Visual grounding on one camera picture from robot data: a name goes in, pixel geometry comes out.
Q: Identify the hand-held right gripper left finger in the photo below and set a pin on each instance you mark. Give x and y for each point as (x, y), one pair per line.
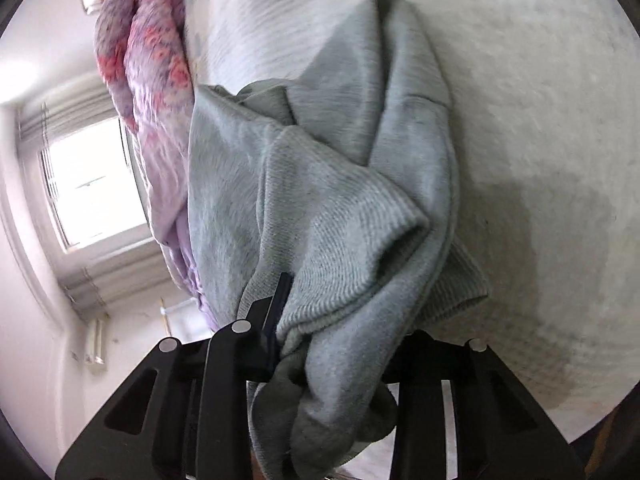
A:
(230, 360)

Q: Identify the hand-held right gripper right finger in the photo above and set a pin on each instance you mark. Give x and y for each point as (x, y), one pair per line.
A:
(425, 365)

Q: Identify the grey zip hoodie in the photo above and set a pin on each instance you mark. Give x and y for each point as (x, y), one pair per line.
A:
(325, 210)

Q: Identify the white air conditioner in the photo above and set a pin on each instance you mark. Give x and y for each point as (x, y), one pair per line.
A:
(95, 345)

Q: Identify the grey striped curtain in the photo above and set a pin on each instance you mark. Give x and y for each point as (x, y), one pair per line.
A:
(100, 287)
(60, 105)

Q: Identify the window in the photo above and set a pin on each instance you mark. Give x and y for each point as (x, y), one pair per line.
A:
(90, 185)

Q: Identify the purple floral quilt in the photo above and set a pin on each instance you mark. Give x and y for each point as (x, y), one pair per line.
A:
(155, 110)

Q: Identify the wooden barre rail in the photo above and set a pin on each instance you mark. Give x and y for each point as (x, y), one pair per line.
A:
(165, 316)

